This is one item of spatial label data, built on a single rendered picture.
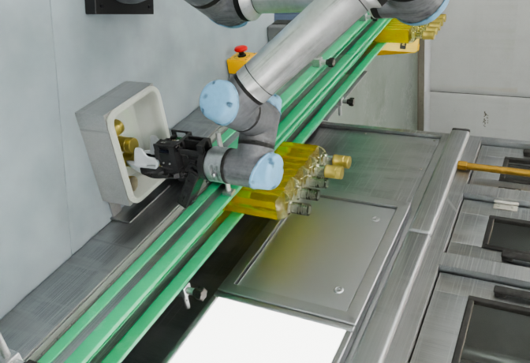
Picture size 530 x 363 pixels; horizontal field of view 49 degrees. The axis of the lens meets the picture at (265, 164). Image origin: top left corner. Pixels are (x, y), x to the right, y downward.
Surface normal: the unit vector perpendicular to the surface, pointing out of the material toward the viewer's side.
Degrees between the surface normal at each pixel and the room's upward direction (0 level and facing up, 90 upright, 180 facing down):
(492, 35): 90
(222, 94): 92
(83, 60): 0
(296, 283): 90
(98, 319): 90
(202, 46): 0
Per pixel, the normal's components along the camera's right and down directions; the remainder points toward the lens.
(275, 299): -0.13, -0.86
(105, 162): -0.44, 0.50
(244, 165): -0.43, -0.15
